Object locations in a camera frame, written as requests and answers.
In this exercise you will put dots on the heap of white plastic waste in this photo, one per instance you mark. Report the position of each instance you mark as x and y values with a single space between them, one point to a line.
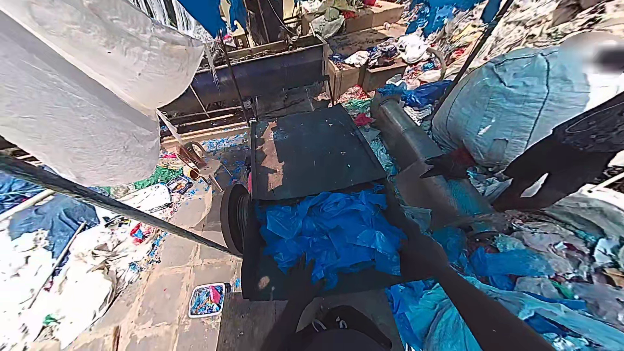
73 273

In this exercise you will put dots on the pile of colourful plastic scraps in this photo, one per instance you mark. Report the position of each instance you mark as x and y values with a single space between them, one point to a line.
206 299

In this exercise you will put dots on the thin wooden stick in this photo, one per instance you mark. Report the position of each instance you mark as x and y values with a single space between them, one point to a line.
59 261

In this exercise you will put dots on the light blue plastic sheet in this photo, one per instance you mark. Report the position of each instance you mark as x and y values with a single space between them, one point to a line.
468 317

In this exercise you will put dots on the black pulley wheel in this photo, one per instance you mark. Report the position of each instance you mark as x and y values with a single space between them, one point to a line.
234 219

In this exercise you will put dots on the long grey metal pole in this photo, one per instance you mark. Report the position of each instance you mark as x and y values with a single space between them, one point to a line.
122 213

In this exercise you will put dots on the person's right hand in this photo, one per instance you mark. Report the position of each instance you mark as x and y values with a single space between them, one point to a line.
426 256

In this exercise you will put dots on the person's left hand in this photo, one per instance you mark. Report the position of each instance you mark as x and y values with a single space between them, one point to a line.
300 282

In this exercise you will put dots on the black metal machine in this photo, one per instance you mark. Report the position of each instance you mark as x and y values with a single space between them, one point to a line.
317 156

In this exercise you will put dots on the dark blue cloth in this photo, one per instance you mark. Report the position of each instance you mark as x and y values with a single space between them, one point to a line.
51 219

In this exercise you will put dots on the beige plastic chair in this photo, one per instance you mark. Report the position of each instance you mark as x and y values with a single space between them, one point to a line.
210 168

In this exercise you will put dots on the pile of blue plastic sheets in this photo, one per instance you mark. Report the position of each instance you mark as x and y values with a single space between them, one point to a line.
334 231

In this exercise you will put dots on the white tub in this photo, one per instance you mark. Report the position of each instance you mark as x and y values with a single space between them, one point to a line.
191 312

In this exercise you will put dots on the green netting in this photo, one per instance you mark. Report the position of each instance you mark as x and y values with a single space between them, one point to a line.
157 177

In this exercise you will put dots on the thin black slanted pole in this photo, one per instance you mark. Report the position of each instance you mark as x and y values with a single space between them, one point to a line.
470 56

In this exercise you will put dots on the thin dark upright pole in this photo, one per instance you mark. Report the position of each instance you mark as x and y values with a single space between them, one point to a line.
235 80

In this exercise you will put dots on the person's body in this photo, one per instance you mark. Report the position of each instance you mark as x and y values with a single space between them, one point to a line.
343 334

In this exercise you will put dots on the blue hanging tarp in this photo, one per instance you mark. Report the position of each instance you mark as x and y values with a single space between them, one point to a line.
434 13
204 13

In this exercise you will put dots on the white hanging tarp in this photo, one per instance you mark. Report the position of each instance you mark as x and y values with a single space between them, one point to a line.
97 87

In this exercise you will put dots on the pile of mixed plastic waste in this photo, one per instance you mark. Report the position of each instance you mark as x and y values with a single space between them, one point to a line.
531 258

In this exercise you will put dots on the large light blue sack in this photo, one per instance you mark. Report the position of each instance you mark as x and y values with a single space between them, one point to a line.
512 105

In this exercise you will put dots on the person's left fingers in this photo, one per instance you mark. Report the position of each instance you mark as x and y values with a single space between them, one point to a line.
303 268

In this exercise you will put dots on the long dark blue metal tank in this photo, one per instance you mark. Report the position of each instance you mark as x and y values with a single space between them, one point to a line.
263 70

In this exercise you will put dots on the person's right fingers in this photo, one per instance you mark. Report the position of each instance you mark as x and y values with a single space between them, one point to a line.
406 251

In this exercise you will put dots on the grey metal chute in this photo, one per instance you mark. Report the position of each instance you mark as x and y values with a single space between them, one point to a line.
414 151

